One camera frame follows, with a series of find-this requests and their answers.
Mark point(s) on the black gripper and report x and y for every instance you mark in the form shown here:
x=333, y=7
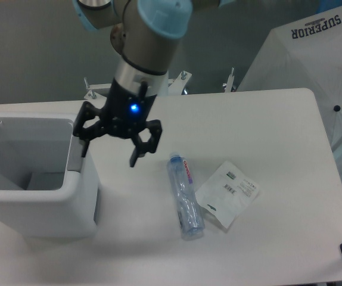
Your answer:
x=124, y=115

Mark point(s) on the white push-button trash can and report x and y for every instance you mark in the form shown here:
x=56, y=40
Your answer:
x=48, y=186

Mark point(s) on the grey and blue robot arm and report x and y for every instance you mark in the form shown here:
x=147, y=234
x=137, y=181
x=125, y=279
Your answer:
x=169, y=19

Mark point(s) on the white sealed medical pouch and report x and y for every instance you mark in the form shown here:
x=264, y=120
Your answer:
x=227, y=193

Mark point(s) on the clear crushed plastic bottle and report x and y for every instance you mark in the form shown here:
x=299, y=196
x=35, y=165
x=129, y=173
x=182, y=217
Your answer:
x=189, y=213

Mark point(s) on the white superior umbrella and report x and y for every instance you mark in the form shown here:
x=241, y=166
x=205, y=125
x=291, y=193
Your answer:
x=304, y=54

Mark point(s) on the white metal base frame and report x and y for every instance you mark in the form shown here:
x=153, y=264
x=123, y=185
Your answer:
x=176, y=86

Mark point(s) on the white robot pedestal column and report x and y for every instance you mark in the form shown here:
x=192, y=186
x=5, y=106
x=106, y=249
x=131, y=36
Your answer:
x=145, y=56

